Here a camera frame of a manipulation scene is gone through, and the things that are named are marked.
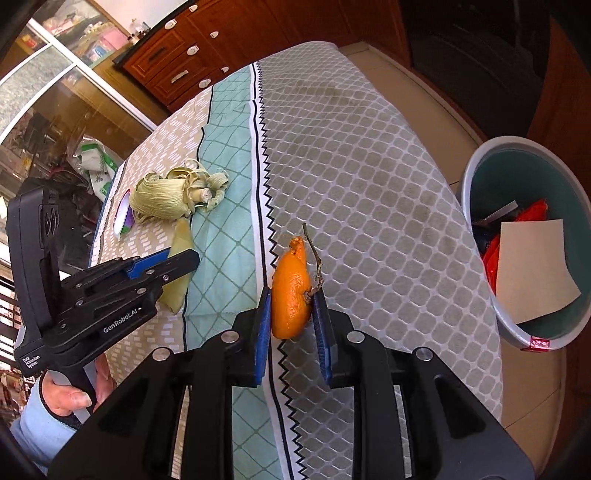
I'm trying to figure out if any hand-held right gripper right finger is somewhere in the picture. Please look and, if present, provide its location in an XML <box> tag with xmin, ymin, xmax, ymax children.
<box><xmin>311</xmin><ymin>293</ymin><xmax>536</xmax><ymax>480</ymax></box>

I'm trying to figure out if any curled corn husk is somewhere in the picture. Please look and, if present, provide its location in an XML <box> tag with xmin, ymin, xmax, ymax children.
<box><xmin>129</xmin><ymin>167</ymin><xmax>230</xmax><ymax>225</ymax></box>

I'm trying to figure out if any red snack packet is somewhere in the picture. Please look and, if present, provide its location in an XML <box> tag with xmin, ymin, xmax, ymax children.
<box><xmin>480</xmin><ymin>198</ymin><xmax>548</xmax><ymax>296</ymax></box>

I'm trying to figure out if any grey teal bin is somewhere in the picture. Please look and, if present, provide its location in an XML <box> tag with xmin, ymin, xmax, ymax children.
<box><xmin>459</xmin><ymin>135</ymin><xmax>591</xmax><ymax>352</ymax></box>

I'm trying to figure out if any pale yellow husk piece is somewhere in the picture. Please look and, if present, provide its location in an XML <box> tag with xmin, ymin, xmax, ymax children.
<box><xmin>159</xmin><ymin>218</ymin><xmax>192</xmax><ymax>315</ymax></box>

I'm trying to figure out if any white green plastic bag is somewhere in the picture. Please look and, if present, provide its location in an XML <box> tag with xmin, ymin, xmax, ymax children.
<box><xmin>69</xmin><ymin>136</ymin><xmax>123</xmax><ymax>201</ymax></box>

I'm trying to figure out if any brown cardboard sheet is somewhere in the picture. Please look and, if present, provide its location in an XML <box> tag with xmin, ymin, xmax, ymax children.
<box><xmin>495</xmin><ymin>219</ymin><xmax>581</xmax><ymax>325</ymax></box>

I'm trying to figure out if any person's left hand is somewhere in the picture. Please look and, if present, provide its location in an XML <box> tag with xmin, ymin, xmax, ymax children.
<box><xmin>39</xmin><ymin>355</ymin><xmax>116</xmax><ymax>418</ymax></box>

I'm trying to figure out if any wooden kitchen cabinet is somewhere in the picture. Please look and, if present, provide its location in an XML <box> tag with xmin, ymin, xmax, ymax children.
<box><xmin>113</xmin><ymin>0</ymin><xmax>407</xmax><ymax>114</ymax></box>

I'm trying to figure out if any table with patterned tablecloth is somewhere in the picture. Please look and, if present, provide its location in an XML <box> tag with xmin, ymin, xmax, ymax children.
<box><xmin>90</xmin><ymin>41</ymin><xmax>504</xmax><ymax>480</ymax></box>

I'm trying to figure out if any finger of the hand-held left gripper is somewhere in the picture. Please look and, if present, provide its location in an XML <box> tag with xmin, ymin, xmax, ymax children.
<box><xmin>60</xmin><ymin>247</ymin><xmax>172</xmax><ymax>290</ymax></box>
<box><xmin>73</xmin><ymin>249</ymin><xmax>201</xmax><ymax>308</ymax></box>

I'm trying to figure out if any person's left forearm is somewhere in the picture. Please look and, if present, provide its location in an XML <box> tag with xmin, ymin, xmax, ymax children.
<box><xmin>9</xmin><ymin>392</ymin><xmax>79</xmax><ymax>476</ymax></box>

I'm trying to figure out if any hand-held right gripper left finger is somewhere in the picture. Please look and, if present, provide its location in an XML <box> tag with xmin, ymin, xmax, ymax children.
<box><xmin>48</xmin><ymin>286</ymin><xmax>273</xmax><ymax>480</ymax></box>

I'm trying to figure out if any orange peel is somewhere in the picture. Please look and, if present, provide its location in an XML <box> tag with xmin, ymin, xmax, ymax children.
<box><xmin>271</xmin><ymin>223</ymin><xmax>324</xmax><ymax>340</ymax></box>

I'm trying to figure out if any sliding glass door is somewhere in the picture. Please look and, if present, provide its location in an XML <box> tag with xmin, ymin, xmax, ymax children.
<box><xmin>0</xmin><ymin>0</ymin><xmax>158</xmax><ymax>259</ymax></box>

